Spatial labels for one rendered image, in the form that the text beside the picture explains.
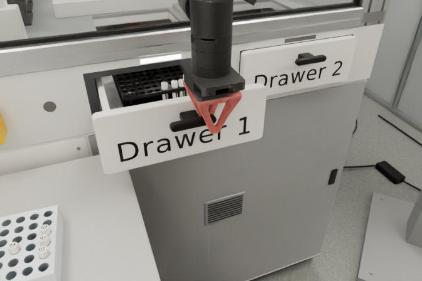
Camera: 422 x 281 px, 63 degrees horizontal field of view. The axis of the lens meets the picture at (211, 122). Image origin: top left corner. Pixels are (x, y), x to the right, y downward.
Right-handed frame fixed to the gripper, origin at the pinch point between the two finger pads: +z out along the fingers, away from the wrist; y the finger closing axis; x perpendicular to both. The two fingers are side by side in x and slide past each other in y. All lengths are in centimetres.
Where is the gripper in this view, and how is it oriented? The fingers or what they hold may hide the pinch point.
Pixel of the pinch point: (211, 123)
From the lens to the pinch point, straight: 55.3
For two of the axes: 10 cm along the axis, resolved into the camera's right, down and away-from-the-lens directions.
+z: 0.0, 8.4, 5.4
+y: -3.6, -5.1, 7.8
